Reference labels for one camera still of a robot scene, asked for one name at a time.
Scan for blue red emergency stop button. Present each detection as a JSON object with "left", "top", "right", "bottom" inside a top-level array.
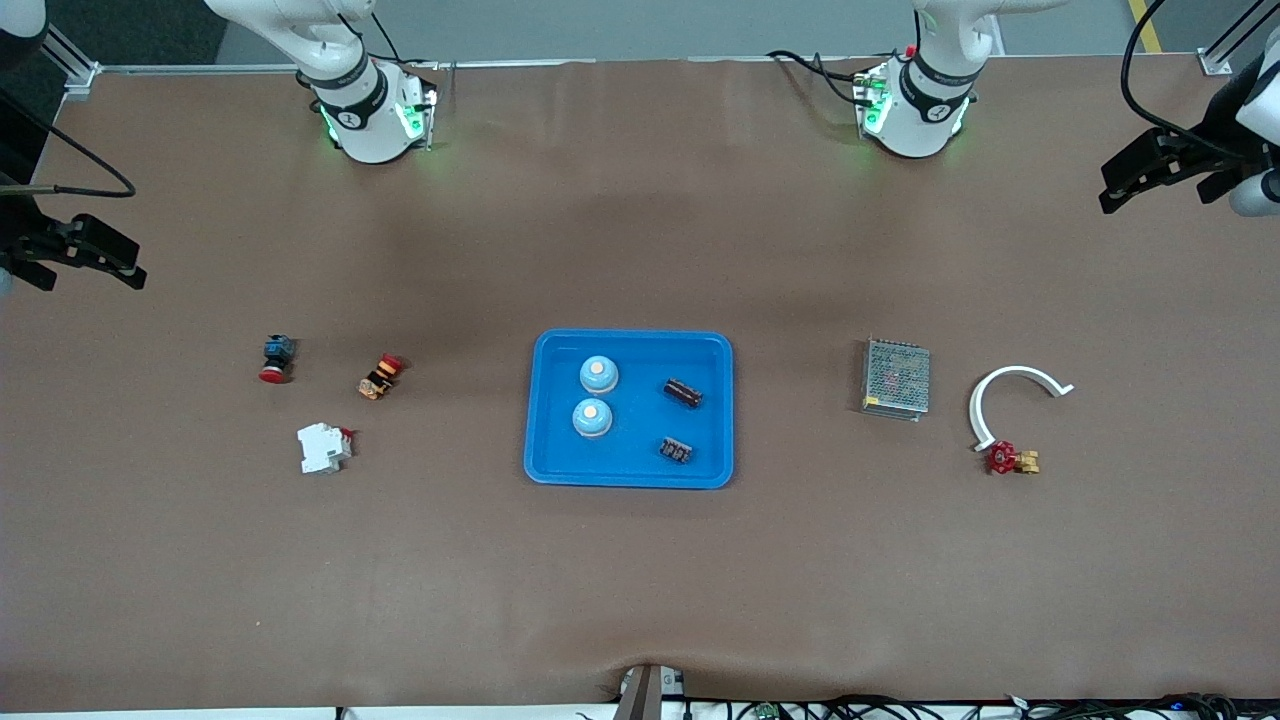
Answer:
[{"left": 259, "top": 334, "right": 298, "bottom": 385}]

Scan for white circuit breaker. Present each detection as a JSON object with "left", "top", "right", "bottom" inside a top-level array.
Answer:
[{"left": 296, "top": 422, "right": 355, "bottom": 475}]

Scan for white curved plastic arc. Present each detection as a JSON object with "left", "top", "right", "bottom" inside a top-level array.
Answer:
[{"left": 968, "top": 365, "right": 1075, "bottom": 453}]

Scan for metal mesh power supply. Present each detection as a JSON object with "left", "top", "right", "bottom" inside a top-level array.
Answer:
[{"left": 861, "top": 338, "right": 932, "bottom": 422}]

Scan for blue plastic tray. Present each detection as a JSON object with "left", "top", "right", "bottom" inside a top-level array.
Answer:
[{"left": 524, "top": 329, "right": 735, "bottom": 490}]

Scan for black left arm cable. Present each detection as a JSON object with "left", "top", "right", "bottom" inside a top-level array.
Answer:
[{"left": 1120, "top": 0, "right": 1251, "bottom": 166}]

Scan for aluminium frame post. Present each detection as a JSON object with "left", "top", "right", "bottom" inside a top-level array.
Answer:
[
  {"left": 40, "top": 25, "right": 101, "bottom": 101},
  {"left": 1198, "top": 0, "right": 1280, "bottom": 76}
]

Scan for orange red push button switch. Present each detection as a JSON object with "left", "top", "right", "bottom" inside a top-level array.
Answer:
[{"left": 358, "top": 353, "right": 407, "bottom": 401}]

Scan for red handle brass valve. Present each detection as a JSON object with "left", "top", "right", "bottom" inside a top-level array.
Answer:
[{"left": 984, "top": 440, "right": 1041, "bottom": 476}]

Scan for black right base cables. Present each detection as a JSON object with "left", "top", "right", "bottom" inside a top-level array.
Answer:
[{"left": 335, "top": 0, "right": 441, "bottom": 73}]

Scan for black base cables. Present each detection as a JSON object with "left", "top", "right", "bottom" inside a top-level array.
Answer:
[
  {"left": 335, "top": 0, "right": 441, "bottom": 73},
  {"left": 765, "top": 48, "right": 876, "bottom": 106}
]

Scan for black left base cables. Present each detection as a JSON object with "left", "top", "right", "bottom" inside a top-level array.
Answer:
[{"left": 765, "top": 48, "right": 876, "bottom": 106}]

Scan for grey camera stand mount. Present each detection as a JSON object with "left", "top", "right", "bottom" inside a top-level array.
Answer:
[{"left": 612, "top": 663, "right": 687, "bottom": 720}]

